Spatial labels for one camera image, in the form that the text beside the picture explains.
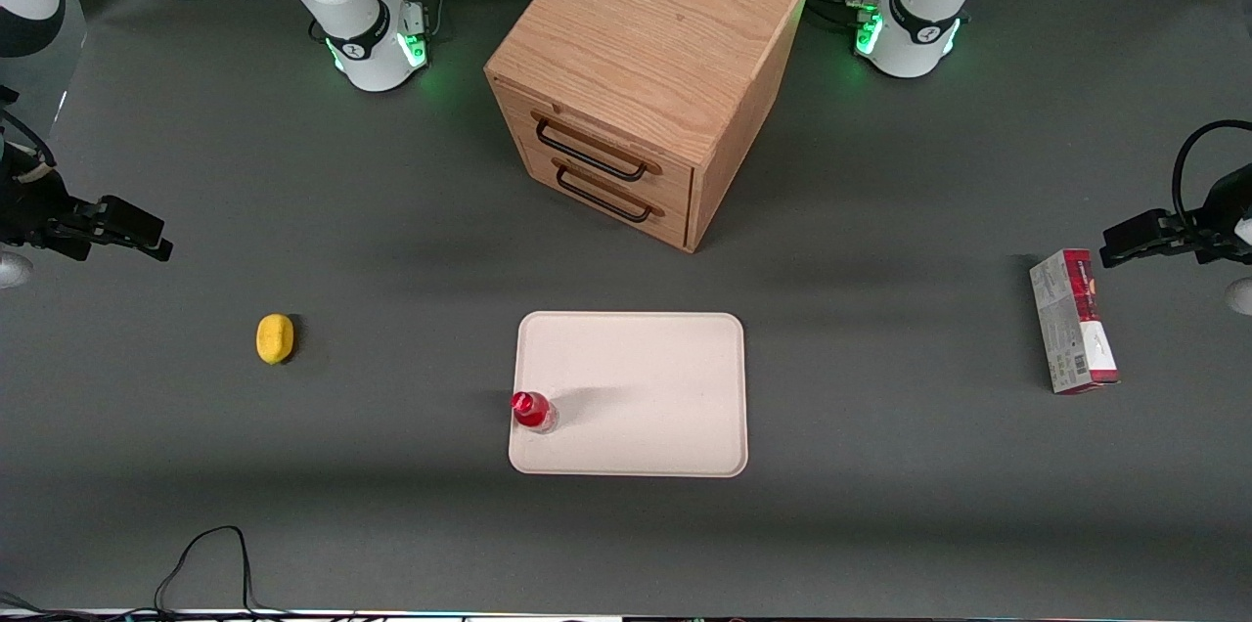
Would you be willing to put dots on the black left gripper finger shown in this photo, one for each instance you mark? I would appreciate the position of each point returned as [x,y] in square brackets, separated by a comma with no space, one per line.
[1195,236]
[1140,236]

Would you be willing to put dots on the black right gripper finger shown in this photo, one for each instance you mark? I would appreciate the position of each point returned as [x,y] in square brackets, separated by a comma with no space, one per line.
[137,226]
[73,229]

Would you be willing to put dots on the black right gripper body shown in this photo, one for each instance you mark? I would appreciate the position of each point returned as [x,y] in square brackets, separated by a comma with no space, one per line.
[27,208]

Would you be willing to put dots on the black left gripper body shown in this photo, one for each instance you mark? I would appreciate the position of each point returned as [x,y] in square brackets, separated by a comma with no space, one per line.
[1223,214]

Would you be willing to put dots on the red coke bottle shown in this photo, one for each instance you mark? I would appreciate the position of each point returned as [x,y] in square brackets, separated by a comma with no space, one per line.
[531,410]

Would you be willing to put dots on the white rectangular tray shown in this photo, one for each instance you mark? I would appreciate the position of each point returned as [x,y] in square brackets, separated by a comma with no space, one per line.
[646,387]

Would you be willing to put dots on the red plaid cardboard box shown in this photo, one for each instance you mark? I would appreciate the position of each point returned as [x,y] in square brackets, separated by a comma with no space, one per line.
[1071,329]

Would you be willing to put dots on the yellow lemon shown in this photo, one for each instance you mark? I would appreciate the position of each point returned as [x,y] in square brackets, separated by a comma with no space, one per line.
[275,338]

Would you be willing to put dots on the wooden drawer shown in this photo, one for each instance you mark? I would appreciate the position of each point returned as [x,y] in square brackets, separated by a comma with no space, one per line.
[616,206]
[606,138]

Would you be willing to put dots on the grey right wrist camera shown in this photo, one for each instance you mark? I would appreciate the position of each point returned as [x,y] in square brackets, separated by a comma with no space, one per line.
[12,270]

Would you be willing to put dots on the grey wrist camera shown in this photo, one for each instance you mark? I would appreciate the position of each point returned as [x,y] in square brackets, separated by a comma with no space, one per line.
[12,270]
[1242,296]

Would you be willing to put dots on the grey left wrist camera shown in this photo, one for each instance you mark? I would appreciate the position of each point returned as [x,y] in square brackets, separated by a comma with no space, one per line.
[1242,296]

